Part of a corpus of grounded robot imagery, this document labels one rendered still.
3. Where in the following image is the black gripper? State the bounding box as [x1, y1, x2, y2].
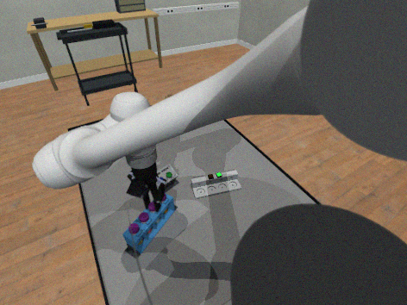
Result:
[127, 162, 166, 212]

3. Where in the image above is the white key housing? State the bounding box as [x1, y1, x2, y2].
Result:
[157, 164, 178, 192]

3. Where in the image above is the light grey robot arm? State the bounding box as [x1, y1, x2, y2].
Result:
[32, 0, 407, 305]

